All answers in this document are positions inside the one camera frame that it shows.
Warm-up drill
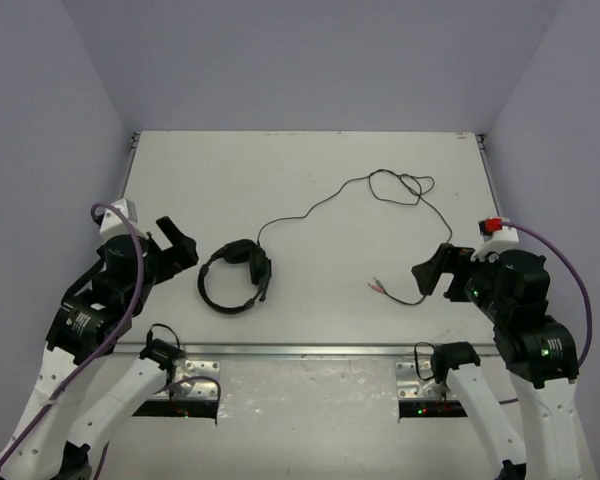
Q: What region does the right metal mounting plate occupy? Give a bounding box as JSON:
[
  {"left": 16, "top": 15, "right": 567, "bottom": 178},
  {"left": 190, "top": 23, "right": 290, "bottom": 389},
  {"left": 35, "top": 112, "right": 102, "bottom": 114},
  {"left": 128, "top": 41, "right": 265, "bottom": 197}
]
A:
[{"left": 395, "top": 359, "right": 457, "bottom": 402}]

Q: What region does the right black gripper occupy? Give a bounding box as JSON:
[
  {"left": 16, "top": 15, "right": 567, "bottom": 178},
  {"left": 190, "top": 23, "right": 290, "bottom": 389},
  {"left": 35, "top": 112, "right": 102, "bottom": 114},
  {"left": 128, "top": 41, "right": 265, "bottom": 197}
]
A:
[{"left": 412, "top": 243, "right": 509, "bottom": 323}]

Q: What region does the black headset with microphone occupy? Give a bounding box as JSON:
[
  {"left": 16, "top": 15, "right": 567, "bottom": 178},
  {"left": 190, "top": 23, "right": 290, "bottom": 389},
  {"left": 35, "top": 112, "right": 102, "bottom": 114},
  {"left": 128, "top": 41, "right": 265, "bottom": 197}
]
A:
[{"left": 197, "top": 239, "right": 272, "bottom": 316}]

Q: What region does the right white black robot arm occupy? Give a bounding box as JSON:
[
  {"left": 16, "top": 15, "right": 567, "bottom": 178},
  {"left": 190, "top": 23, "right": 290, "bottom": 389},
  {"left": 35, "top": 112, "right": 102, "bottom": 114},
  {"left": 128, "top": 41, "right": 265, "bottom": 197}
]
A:
[{"left": 412, "top": 243, "right": 584, "bottom": 479}]

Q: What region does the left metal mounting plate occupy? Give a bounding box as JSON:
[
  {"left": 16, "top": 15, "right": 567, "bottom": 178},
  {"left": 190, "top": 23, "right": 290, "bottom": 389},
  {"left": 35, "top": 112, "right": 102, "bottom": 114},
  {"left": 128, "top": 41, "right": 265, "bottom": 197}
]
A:
[{"left": 155, "top": 358, "right": 221, "bottom": 401}]

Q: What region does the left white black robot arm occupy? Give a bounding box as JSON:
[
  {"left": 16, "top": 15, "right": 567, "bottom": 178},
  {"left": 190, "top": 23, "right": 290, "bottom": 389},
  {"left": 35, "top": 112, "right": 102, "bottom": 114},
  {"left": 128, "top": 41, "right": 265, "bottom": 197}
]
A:
[{"left": 0, "top": 207, "right": 198, "bottom": 479}]

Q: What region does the metal table edge rail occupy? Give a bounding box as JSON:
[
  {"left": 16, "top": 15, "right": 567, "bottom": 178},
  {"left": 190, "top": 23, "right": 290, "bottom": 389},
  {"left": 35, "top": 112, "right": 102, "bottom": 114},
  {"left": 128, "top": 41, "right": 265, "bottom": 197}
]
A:
[{"left": 110, "top": 341, "right": 501, "bottom": 357}]

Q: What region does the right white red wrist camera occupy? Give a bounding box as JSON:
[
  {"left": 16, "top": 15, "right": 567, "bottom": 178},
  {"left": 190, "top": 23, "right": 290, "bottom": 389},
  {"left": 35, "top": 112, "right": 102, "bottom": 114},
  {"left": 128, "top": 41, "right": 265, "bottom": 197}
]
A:
[{"left": 471, "top": 217, "right": 519, "bottom": 261}]

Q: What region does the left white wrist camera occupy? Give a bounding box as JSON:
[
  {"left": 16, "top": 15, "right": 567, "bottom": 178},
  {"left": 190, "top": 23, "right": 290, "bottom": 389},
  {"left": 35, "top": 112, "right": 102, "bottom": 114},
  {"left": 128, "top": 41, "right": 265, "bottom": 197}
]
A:
[{"left": 99, "top": 198, "right": 147, "bottom": 242}]

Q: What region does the metal mounting plate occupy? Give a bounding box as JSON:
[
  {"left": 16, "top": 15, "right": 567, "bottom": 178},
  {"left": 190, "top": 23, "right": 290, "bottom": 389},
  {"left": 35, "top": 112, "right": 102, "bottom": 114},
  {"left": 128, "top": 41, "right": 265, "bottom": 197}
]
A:
[
  {"left": 155, "top": 358, "right": 221, "bottom": 401},
  {"left": 395, "top": 359, "right": 457, "bottom": 402}
]

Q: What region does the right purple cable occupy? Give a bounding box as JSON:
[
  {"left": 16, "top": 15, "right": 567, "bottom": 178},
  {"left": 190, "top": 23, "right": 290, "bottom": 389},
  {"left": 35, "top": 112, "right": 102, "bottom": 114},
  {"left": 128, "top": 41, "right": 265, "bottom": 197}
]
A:
[{"left": 497, "top": 222, "right": 594, "bottom": 405}]

